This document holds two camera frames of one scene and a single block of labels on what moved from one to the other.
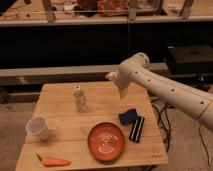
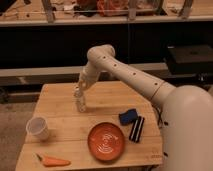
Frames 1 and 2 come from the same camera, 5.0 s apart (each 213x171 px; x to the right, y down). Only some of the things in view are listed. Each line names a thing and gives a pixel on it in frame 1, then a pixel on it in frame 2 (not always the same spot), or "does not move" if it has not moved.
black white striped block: (136, 129) does not move
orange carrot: (48, 162) does not move
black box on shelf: (189, 59) does not move
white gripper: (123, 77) → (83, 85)
